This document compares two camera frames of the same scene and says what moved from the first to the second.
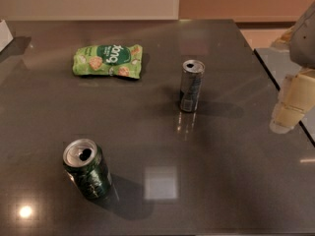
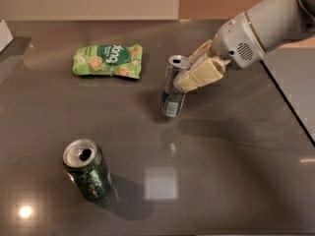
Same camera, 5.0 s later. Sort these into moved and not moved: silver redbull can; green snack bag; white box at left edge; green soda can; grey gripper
Moved: silver redbull can; grey gripper
Not moved: white box at left edge; green soda can; green snack bag
